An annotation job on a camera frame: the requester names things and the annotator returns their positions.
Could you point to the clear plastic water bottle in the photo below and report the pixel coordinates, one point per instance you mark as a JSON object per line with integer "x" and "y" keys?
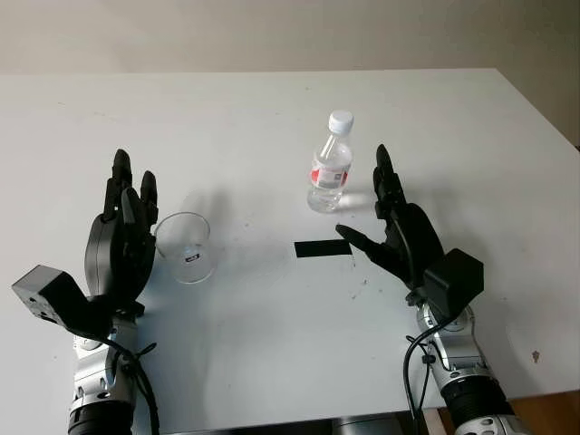
{"x": 330, "y": 167}

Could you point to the clear glass beaker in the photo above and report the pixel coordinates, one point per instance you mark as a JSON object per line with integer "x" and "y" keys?
{"x": 188, "y": 254}

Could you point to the dark robot torso edge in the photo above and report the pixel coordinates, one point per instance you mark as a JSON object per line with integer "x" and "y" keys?
{"x": 317, "y": 426}

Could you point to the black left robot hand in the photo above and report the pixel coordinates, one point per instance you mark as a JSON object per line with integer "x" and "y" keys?
{"x": 106, "y": 244}

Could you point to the black tape strip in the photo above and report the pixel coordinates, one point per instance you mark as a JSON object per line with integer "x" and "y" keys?
{"x": 322, "y": 249}

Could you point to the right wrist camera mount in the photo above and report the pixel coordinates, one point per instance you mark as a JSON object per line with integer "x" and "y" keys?
{"x": 455, "y": 281}

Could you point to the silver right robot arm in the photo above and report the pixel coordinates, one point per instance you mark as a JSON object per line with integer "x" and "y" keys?
{"x": 466, "y": 371}

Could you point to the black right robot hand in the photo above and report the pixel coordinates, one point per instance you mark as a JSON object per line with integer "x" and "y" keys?
{"x": 417, "y": 235}

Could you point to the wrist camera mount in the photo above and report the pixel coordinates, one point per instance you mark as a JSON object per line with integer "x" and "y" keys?
{"x": 50, "y": 294}
{"x": 455, "y": 281}

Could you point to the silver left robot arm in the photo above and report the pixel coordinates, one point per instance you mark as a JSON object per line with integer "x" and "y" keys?
{"x": 102, "y": 376}

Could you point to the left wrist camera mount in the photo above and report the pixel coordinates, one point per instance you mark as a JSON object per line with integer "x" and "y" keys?
{"x": 50, "y": 294}

